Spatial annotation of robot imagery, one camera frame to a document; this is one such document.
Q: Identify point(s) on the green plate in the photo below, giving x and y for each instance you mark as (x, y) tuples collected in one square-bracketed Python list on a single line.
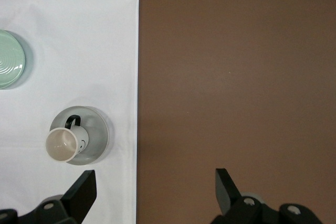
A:
[(10, 58)]

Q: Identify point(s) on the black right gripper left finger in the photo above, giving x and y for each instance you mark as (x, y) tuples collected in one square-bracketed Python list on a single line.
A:
[(76, 203)]

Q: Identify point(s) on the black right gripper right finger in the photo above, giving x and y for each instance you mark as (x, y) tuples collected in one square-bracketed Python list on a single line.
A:
[(244, 213)]

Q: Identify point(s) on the white cloth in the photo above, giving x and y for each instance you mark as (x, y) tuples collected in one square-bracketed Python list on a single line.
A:
[(78, 51)]

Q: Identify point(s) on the gray plate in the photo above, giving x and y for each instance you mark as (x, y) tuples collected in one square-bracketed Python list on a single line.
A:
[(97, 134)]

